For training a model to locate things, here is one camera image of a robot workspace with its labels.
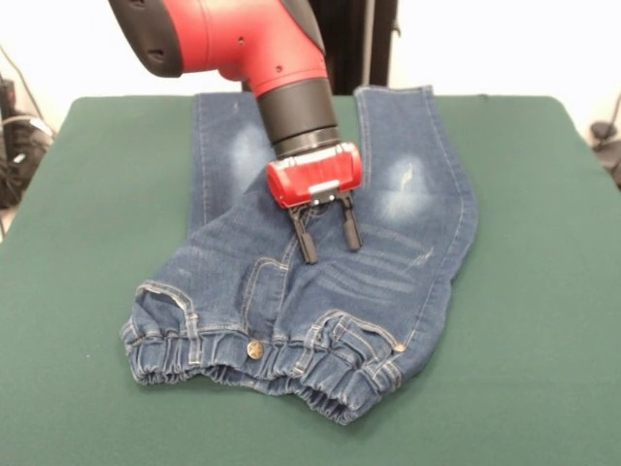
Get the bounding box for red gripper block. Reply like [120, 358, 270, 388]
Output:
[265, 140, 364, 266]

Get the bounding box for blue denim jeans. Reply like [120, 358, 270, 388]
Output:
[118, 85, 481, 428]

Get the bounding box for dark green tablecloth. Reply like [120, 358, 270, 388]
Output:
[0, 94, 621, 466]

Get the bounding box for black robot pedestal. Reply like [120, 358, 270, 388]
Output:
[305, 0, 403, 96]

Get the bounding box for black cable bundle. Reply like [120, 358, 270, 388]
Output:
[0, 75, 55, 211]

